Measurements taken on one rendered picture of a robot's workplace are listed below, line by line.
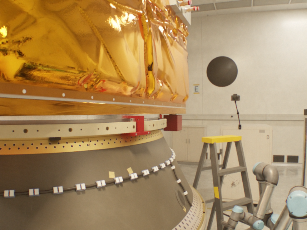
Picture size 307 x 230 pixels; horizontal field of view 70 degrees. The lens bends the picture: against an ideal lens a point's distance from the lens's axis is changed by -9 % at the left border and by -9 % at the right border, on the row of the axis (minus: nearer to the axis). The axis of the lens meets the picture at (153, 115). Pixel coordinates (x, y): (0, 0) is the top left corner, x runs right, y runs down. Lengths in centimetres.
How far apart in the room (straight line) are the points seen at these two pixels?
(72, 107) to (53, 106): 9
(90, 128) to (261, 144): 381
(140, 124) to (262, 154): 360
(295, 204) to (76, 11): 127
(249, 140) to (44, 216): 395
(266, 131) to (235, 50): 475
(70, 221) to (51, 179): 16
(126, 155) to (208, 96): 757
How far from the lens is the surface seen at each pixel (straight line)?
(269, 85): 852
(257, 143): 447
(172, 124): 208
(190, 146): 809
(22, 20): 68
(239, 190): 465
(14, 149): 94
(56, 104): 78
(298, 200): 133
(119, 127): 101
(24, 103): 70
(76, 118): 96
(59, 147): 94
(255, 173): 201
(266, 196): 190
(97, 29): 90
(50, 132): 90
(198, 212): 140
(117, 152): 103
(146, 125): 114
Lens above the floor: 175
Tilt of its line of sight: 1 degrees down
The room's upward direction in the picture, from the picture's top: straight up
